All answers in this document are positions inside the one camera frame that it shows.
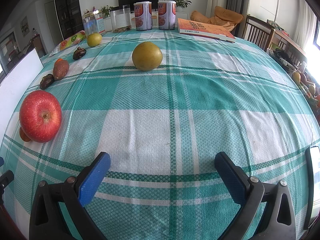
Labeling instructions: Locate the red apple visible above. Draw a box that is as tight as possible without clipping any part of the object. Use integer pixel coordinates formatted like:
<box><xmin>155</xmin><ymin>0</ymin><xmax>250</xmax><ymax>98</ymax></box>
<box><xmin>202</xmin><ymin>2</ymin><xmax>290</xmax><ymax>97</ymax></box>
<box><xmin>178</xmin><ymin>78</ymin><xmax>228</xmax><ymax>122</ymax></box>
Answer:
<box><xmin>19</xmin><ymin>90</ymin><xmax>62</xmax><ymax>143</ymax></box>

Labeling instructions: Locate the reddish-brown sweet potato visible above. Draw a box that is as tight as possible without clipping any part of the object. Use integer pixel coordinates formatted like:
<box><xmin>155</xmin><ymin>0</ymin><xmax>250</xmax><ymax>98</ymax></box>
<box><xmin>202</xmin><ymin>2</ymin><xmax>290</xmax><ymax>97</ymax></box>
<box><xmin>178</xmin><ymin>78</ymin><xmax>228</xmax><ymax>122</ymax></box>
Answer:
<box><xmin>53</xmin><ymin>60</ymin><xmax>69</xmax><ymax>80</ymax></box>

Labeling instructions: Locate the white box with cork floor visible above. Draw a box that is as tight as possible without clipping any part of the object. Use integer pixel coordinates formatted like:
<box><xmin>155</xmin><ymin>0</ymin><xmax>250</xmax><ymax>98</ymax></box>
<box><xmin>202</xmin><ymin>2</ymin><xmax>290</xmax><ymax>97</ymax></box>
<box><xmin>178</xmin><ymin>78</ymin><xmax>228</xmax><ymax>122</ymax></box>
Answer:
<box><xmin>0</xmin><ymin>49</ymin><xmax>43</xmax><ymax>142</ymax></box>

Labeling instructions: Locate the dark chestnut near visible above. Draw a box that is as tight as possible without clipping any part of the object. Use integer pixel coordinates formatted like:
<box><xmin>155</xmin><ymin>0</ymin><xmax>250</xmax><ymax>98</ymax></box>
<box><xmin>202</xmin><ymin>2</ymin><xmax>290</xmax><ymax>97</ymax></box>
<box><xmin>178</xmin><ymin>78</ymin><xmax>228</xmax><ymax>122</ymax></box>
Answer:
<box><xmin>39</xmin><ymin>74</ymin><xmax>55</xmax><ymax>90</ymax></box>

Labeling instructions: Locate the dark chestnut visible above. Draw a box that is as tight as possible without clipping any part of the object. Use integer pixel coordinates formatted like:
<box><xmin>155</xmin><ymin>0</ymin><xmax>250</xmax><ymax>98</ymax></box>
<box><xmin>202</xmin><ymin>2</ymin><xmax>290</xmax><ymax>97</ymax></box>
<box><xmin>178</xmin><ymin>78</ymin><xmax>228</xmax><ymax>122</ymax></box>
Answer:
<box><xmin>73</xmin><ymin>47</ymin><xmax>86</xmax><ymax>60</ymax></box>
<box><xmin>39</xmin><ymin>74</ymin><xmax>55</xmax><ymax>90</ymax></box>

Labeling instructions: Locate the dark chestnut far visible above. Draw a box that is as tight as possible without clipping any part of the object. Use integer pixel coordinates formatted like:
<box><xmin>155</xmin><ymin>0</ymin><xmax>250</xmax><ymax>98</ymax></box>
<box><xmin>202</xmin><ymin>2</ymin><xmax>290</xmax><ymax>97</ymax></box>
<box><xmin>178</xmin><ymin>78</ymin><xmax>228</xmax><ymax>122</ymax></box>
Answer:
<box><xmin>73</xmin><ymin>47</ymin><xmax>86</xmax><ymax>60</ymax></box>

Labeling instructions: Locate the fruit-print snack bag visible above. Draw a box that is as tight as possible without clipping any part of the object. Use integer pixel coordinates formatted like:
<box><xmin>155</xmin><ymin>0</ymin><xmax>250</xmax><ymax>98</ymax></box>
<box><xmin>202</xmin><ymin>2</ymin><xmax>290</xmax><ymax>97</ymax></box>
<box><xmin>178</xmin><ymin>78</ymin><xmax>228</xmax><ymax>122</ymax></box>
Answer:
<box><xmin>49</xmin><ymin>30</ymin><xmax>86</xmax><ymax>56</ymax></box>

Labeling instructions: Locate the yellow-green apple far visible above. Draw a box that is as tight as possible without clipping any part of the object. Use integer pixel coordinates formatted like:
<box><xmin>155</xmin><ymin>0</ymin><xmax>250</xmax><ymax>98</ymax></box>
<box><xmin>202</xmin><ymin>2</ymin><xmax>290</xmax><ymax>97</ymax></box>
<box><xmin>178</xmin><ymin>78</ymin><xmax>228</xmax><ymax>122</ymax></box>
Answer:
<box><xmin>87</xmin><ymin>33</ymin><xmax>103</xmax><ymax>47</ymax></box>

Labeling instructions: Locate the teal white checked tablecloth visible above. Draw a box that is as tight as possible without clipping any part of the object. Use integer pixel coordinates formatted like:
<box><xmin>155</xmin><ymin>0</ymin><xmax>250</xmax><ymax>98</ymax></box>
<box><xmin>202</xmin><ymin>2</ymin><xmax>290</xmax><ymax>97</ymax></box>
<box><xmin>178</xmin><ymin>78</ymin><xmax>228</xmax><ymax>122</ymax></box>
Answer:
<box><xmin>1</xmin><ymin>29</ymin><xmax>319</xmax><ymax>239</ymax></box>

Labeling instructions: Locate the glass jar gold lid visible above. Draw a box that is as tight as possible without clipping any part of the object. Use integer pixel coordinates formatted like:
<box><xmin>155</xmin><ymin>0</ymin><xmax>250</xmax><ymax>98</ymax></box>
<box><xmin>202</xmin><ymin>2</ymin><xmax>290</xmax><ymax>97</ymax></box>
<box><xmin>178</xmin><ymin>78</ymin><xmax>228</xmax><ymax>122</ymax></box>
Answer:
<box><xmin>82</xmin><ymin>10</ymin><xmax>105</xmax><ymax>37</ymax></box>

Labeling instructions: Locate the dark wooden chair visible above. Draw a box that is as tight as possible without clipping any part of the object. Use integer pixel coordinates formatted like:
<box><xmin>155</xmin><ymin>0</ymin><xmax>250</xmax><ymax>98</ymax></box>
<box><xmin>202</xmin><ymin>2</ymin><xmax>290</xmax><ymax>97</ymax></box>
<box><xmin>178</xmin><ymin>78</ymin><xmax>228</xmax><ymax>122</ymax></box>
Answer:
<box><xmin>242</xmin><ymin>15</ymin><xmax>275</xmax><ymax>51</ymax></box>

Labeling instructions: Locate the glass jar black lid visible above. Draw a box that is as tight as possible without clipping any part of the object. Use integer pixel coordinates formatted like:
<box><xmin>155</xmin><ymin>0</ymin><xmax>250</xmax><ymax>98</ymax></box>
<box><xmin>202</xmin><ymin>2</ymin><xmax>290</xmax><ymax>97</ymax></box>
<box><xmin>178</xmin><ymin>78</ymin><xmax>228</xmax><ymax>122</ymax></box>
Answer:
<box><xmin>110</xmin><ymin>5</ymin><xmax>132</xmax><ymax>33</ymax></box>

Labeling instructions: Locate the orange beanbag chair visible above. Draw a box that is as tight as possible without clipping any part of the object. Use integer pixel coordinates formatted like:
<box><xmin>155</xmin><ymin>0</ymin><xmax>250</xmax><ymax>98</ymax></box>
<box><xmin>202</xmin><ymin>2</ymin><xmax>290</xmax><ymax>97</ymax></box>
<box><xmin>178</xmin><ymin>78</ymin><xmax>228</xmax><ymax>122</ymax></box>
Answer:
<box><xmin>190</xmin><ymin>6</ymin><xmax>244</xmax><ymax>32</ymax></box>

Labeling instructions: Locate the orange book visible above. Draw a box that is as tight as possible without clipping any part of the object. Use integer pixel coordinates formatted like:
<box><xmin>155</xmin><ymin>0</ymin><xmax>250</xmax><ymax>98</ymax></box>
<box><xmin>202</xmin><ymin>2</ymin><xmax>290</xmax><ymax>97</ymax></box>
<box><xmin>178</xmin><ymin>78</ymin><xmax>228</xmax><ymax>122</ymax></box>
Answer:
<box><xmin>177</xmin><ymin>18</ymin><xmax>235</xmax><ymax>42</ymax></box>

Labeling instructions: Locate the left red-label can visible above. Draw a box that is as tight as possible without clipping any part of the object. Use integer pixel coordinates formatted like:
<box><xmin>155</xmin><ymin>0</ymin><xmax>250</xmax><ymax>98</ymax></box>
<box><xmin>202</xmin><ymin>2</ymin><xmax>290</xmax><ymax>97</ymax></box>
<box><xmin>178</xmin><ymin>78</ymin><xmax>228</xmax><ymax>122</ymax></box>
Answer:
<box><xmin>133</xmin><ymin>1</ymin><xmax>152</xmax><ymax>31</ymax></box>

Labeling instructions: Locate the red-label can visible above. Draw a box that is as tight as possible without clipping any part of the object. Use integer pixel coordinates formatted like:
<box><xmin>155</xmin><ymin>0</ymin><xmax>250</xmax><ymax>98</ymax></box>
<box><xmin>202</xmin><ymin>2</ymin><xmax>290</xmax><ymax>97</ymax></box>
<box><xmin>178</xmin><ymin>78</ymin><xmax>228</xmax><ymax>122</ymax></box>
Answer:
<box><xmin>133</xmin><ymin>1</ymin><xmax>152</xmax><ymax>31</ymax></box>
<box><xmin>158</xmin><ymin>1</ymin><xmax>176</xmax><ymax>30</ymax></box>

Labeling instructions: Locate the right red-label can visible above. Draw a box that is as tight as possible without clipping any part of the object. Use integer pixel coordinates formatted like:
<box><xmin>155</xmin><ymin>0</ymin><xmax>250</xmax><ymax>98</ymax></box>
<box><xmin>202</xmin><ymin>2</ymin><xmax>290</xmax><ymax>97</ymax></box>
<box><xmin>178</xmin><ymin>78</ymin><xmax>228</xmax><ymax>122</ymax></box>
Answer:
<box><xmin>158</xmin><ymin>1</ymin><xmax>176</xmax><ymax>30</ymax></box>

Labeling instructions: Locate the potted plant right of tv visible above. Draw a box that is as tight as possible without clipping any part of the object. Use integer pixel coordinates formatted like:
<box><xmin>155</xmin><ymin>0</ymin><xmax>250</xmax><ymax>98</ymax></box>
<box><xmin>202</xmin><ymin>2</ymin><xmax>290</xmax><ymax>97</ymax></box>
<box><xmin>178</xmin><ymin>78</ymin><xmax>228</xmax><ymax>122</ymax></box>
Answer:
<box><xmin>173</xmin><ymin>0</ymin><xmax>192</xmax><ymax>12</ymax></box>

